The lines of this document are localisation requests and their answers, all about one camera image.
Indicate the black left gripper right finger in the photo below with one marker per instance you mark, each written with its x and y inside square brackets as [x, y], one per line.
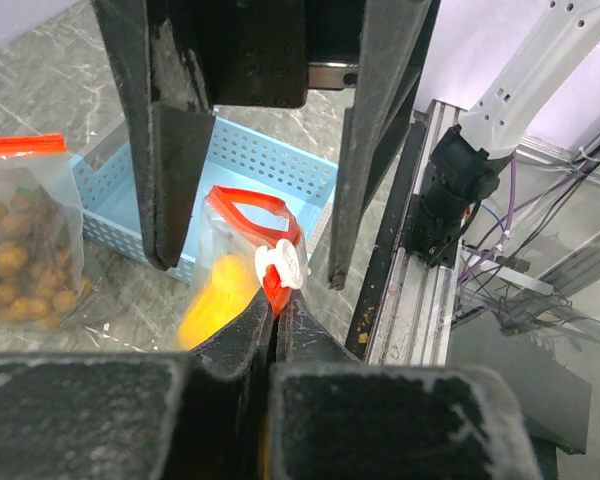
[331, 416]

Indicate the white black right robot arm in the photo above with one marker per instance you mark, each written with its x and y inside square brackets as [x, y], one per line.
[468, 159]

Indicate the brown longan bunch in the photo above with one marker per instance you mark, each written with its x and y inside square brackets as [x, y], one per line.
[42, 268]

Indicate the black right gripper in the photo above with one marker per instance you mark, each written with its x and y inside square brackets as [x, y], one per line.
[172, 61]

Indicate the orange fruit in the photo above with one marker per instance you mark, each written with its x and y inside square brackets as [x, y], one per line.
[226, 291]

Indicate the light blue plastic basket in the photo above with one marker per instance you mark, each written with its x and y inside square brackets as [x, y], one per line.
[237, 157]

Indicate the aluminium rail frame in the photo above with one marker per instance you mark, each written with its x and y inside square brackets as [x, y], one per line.
[414, 323]

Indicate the clear orange zip top bag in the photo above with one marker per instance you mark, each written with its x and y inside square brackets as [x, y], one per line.
[41, 160]

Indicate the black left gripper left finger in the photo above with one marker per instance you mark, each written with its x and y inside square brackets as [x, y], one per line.
[175, 415]

